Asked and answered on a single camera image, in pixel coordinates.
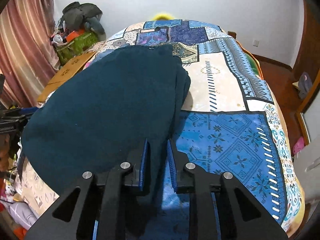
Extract orange box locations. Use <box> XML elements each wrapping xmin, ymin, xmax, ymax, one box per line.
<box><xmin>65</xmin><ymin>30</ymin><xmax>86</xmax><ymax>42</ymax></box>

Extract dark teal pants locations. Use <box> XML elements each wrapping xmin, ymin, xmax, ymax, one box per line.
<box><xmin>21</xmin><ymin>44</ymin><xmax>192</xmax><ymax>216</ymax></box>

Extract green bed sheet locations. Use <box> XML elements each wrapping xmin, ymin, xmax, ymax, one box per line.
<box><xmin>246</xmin><ymin>52</ymin><xmax>262</xmax><ymax>78</ymax></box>

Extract dark padded jacket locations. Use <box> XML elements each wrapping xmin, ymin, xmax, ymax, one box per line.
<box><xmin>61</xmin><ymin>2</ymin><xmax>103</xmax><ymax>31</ymax></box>

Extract grey backpack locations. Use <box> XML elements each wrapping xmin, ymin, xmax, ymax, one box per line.
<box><xmin>298</xmin><ymin>71</ymin><xmax>313</xmax><ymax>101</ymax></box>

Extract grey teal hanging cloth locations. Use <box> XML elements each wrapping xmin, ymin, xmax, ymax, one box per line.
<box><xmin>85</xmin><ymin>16</ymin><xmax>106</xmax><ymax>34</ymax></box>

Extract green patterned storage bag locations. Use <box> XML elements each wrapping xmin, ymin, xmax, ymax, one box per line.
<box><xmin>55</xmin><ymin>30</ymin><xmax>99</xmax><ymax>66</ymax></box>

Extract pink slippers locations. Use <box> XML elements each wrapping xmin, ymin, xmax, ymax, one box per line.
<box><xmin>292</xmin><ymin>137</ymin><xmax>306</xmax><ymax>156</ymax></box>

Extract blue patchwork printed blanket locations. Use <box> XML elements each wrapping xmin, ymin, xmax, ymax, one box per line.
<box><xmin>19</xmin><ymin>19</ymin><xmax>307</xmax><ymax>238</ymax></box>

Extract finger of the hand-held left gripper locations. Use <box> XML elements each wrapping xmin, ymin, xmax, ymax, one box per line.
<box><xmin>0</xmin><ymin>106</ymin><xmax>38</xmax><ymax>121</ymax></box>
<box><xmin>0</xmin><ymin>119</ymin><xmax>28</xmax><ymax>135</ymax></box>

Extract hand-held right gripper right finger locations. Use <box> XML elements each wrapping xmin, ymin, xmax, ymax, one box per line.
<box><xmin>166</xmin><ymin>139</ymin><xmax>288</xmax><ymax>240</ymax></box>

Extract pink striped curtain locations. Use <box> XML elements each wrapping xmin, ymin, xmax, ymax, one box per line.
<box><xmin>0</xmin><ymin>0</ymin><xmax>61</xmax><ymax>108</ymax></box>

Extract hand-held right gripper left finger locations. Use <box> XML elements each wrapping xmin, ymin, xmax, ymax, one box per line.
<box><xmin>25</xmin><ymin>138</ymin><xmax>152</xmax><ymax>240</ymax></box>

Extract wooden lap desk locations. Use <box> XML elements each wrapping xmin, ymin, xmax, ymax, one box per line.
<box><xmin>37</xmin><ymin>52</ymin><xmax>97</xmax><ymax>103</ymax></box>

